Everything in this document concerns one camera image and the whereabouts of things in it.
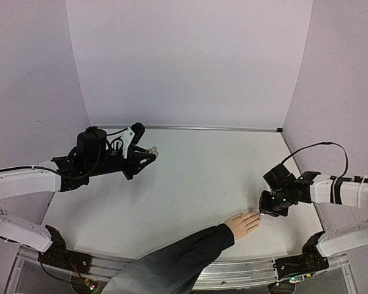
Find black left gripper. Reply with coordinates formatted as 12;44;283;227
87;147;156;181

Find glitter nail polish bottle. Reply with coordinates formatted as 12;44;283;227
147;146;159;157

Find dark sleeved forearm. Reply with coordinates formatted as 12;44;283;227
102;224;234;293

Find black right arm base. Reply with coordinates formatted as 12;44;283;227
273;245;329;281

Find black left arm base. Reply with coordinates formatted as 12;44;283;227
39;225;92;274

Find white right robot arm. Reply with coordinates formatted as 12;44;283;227
259;164;368;258

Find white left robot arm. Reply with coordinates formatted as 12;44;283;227
0;122;158;268

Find mannequin hand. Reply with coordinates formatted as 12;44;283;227
224;211;261;240

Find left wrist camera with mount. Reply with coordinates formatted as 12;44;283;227
107;122;145;159

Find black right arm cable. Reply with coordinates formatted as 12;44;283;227
282;141;349;178

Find aluminium table frame rail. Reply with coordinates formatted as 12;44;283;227
6;246;358;293

